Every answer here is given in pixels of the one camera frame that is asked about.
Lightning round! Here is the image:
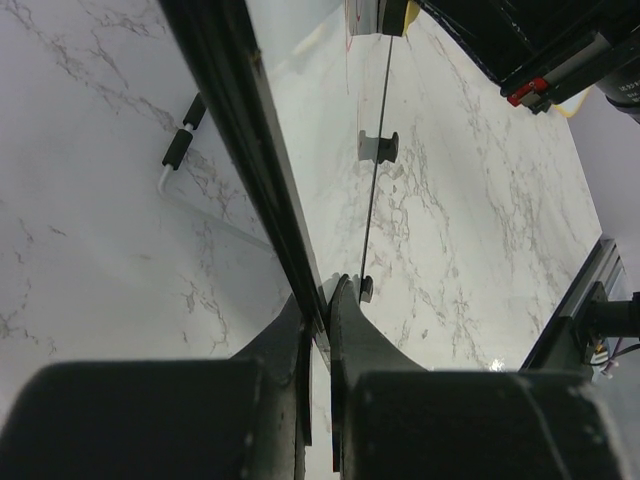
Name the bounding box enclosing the yellow black eraser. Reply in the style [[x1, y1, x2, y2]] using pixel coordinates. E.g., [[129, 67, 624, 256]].
[[377, 0, 421, 37]]

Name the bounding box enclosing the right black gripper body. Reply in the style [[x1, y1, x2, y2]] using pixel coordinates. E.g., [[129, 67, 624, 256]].
[[415, 0, 639, 119]]

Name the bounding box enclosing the black whiteboard stand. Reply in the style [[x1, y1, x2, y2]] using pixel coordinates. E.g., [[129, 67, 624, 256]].
[[158, 92, 401, 306]]

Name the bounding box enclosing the black-framed whiteboard with writing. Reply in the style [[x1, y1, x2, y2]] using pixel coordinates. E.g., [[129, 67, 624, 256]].
[[161, 1, 392, 354]]

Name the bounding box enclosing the aluminium frame rail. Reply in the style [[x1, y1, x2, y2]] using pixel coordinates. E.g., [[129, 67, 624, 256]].
[[521, 239, 624, 379]]

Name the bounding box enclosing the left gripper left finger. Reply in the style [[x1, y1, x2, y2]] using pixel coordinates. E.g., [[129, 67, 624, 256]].
[[1, 299, 311, 479]]

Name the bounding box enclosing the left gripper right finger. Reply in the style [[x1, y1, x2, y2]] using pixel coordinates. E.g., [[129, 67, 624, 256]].
[[329, 276, 630, 479]]

